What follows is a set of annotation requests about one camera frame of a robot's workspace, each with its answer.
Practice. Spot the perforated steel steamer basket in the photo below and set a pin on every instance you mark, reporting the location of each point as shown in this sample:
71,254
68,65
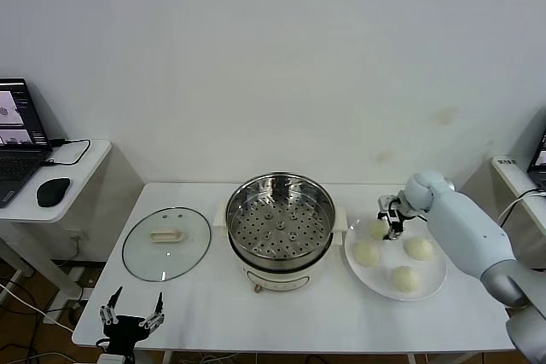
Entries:
256,232

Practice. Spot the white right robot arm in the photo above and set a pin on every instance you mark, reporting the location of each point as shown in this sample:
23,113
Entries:
469,227

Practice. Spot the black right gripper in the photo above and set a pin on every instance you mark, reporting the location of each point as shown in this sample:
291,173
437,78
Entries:
399,207

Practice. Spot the round glass pot lid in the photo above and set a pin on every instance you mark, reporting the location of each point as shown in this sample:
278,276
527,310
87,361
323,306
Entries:
168,236

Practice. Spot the dark laptop on narrow table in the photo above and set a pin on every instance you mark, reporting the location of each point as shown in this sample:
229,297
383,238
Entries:
538,168

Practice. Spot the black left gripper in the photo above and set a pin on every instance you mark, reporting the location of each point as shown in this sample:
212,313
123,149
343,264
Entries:
123,330

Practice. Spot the black laptop with lit screen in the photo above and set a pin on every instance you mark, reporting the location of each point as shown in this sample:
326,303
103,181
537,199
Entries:
17,168

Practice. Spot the round white plate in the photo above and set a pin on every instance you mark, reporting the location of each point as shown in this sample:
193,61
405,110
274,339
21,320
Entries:
384,283

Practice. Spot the white steamed baozi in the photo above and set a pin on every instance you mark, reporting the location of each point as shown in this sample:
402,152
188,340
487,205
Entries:
376,230
420,248
405,279
367,253

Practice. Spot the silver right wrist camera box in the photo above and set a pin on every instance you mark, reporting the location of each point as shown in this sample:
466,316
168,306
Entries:
385,203

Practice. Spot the black computer mouse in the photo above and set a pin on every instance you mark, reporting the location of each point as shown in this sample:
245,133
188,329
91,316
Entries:
53,192

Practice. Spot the grey floor power strip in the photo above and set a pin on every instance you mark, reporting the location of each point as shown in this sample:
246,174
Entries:
64,315

